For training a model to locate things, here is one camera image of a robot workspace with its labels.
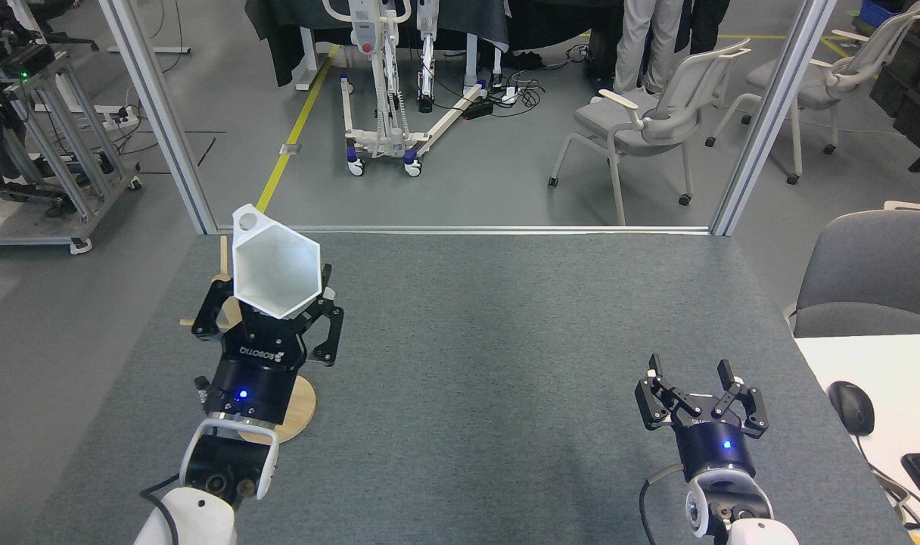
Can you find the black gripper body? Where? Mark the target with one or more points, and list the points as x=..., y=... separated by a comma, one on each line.
x=252, y=378
x=717, y=446

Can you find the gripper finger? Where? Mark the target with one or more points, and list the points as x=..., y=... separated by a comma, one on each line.
x=327, y=329
x=212, y=314
x=651, y=409
x=751, y=412

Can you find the white hexagonal cup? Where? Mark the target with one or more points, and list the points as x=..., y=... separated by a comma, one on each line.
x=275, y=265

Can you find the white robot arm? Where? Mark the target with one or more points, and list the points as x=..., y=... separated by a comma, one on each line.
x=195, y=515
x=725, y=507

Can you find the wooden cup rack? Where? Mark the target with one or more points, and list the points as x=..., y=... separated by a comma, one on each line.
x=301, y=409

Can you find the dark storage crates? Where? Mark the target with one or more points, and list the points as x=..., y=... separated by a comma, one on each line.
x=918, y=106

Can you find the black computer mouse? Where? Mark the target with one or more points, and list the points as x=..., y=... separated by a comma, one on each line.
x=853, y=407

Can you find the white desk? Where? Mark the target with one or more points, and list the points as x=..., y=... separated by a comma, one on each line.
x=899, y=378

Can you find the silver floor plate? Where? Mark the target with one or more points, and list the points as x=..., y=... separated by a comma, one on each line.
x=290, y=149

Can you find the dark grey office chair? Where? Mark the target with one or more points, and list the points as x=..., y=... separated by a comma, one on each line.
x=876, y=265

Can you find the white wheeled stand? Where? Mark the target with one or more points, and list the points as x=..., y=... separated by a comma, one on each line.
x=388, y=140

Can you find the white floor power strip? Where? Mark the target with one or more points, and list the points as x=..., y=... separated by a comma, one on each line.
x=119, y=115

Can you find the black power strip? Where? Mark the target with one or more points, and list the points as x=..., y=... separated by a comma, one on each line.
x=477, y=110

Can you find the table with dark cloth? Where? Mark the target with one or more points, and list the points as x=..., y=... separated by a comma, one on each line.
x=278, y=30

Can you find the person in light trousers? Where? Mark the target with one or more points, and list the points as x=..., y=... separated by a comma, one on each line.
x=634, y=45

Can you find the person in black trousers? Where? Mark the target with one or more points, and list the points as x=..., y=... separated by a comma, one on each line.
x=706, y=23

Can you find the blue bin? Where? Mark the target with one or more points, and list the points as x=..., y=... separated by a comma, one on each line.
x=880, y=11

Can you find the silver aluminium post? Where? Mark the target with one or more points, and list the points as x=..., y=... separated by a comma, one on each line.
x=770, y=121
x=157, y=113

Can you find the aluminium frame cart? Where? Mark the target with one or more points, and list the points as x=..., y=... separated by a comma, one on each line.
x=21, y=219

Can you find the grey chair white frame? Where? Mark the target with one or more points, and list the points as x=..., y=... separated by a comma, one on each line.
x=815, y=87
x=626, y=125

